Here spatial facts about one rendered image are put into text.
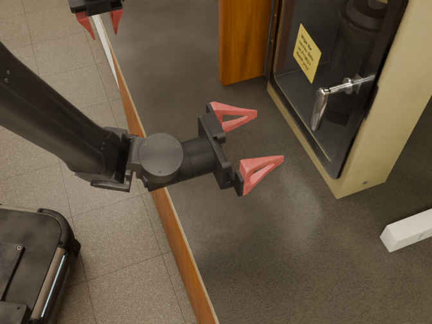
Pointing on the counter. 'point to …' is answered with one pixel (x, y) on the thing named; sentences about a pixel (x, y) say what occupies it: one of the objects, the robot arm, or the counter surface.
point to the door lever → (323, 94)
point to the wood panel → (242, 39)
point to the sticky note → (306, 53)
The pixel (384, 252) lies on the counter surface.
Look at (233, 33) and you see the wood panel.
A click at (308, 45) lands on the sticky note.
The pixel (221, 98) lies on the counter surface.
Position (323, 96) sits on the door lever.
